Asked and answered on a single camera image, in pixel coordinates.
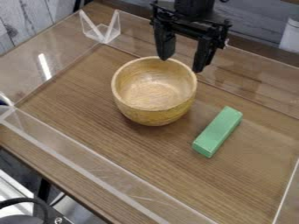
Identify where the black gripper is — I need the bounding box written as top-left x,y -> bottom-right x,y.
151,0 -> 233,73

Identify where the green rectangular block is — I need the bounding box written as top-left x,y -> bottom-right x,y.
191,107 -> 243,158

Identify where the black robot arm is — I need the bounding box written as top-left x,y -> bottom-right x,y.
151,0 -> 233,73

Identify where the brown wooden bowl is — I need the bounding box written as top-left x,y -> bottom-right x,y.
111,56 -> 198,126

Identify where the white cylindrical container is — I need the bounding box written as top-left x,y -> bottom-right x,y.
279,15 -> 299,53

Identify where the black table leg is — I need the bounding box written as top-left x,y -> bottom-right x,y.
38,178 -> 53,201

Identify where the clear acrylic corner bracket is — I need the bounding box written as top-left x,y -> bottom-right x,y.
79,10 -> 121,44

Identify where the clear acrylic tray wall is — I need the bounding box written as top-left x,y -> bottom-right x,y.
0,4 -> 299,224

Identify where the black cable loop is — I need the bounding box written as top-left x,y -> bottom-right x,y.
0,197 -> 51,224

